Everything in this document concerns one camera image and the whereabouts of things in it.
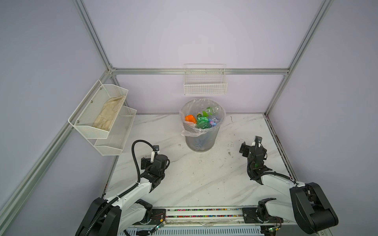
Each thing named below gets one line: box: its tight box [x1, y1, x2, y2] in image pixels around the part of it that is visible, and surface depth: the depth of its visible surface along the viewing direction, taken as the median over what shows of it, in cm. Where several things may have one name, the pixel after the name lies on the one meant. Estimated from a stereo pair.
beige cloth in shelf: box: [92, 95, 126, 131], surface depth 80 cm
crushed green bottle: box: [196, 114, 211, 130], surface depth 88 cm
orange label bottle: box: [184, 114, 197, 124], surface depth 91 cm
